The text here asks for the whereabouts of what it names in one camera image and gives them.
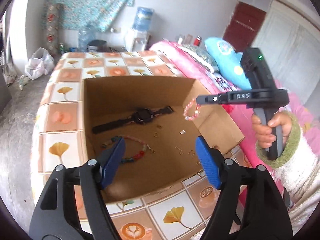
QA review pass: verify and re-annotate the pink orange bead bracelet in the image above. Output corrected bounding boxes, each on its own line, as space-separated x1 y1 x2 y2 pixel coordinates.
183 97 201 121

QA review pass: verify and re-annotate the multicolour bead necklace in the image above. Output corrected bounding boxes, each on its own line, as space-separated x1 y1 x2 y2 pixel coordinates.
101 135 156 164

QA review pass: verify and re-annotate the white fleece sleeve forearm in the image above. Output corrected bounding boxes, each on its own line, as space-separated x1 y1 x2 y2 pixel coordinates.
256 111 319 234

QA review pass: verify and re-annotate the right hand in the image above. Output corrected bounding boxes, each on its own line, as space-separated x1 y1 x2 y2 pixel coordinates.
251 112 292 148

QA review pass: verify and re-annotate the blue cartoon pillow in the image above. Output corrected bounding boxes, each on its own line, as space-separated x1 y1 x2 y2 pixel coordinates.
204 37 252 90

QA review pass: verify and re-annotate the brown cardboard box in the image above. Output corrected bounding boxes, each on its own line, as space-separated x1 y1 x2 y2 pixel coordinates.
84 76 244 203

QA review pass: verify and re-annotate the black wristwatch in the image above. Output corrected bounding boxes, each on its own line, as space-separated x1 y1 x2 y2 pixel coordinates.
92 106 174 134

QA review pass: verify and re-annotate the dark red door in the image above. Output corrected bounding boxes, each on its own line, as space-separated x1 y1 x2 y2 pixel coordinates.
223 2 266 52

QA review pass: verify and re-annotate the patterned tile bed sheet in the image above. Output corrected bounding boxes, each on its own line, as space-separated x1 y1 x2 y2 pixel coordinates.
30 51 253 240

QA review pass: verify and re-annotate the blue water jug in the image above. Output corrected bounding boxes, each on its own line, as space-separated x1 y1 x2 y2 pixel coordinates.
132 7 154 31

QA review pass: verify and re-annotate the floral teal hanging cloth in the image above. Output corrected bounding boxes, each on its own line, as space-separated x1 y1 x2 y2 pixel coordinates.
42 0 135 32

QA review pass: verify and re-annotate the white plastic bag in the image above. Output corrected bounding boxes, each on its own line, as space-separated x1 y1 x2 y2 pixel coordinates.
24 48 55 80

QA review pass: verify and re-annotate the patterned rolled mat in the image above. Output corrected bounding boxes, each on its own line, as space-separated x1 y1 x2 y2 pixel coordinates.
45 3 61 57

